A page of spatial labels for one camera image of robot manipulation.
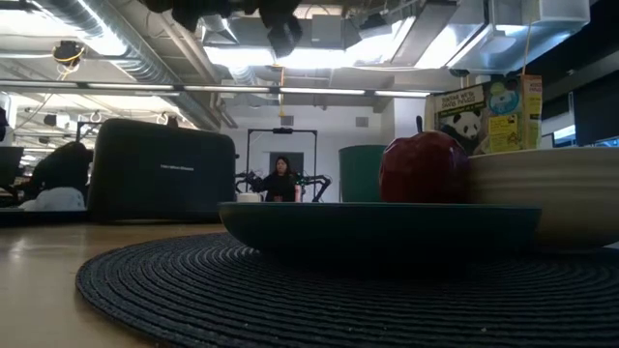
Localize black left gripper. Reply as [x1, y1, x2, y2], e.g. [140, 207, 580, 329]
[257, 0, 305, 60]

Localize teal green cup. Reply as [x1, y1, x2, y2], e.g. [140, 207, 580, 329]
[338, 144, 389, 204]

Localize red apple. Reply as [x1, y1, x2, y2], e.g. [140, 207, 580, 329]
[377, 115, 473, 205]

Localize dark green plate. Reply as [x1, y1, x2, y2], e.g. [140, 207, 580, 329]
[218, 201, 543, 253]

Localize panda print cereal box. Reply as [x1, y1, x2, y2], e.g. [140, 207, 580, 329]
[425, 73, 545, 157]

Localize person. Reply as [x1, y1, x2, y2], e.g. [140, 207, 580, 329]
[262, 155, 300, 204]
[17, 140, 95, 213]

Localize long ceiling light strip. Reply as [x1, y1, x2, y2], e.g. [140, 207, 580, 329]
[0, 80, 432, 99]

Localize black toaster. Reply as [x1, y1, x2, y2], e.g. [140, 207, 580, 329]
[86, 117, 238, 224]

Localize round dark woven placemat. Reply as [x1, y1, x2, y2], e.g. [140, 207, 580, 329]
[74, 232, 619, 348]

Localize dark computer monitor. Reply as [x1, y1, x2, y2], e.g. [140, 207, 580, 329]
[0, 145, 25, 190]

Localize beige ceramic bowl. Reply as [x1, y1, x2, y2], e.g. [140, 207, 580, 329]
[465, 145, 619, 249]

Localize black background robot frame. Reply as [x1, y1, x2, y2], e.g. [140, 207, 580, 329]
[246, 127, 319, 204]

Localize silver ventilation duct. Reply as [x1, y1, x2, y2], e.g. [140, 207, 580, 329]
[26, 0, 228, 131]

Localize ceiling cable reel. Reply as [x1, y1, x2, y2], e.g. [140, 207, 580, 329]
[51, 39, 87, 68]

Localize yellow hanging cable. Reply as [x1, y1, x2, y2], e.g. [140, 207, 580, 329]
[520, 0, 539, 81]

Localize black aluminium table frame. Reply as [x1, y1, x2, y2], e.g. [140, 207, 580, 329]
[0, 206, 223, 228]

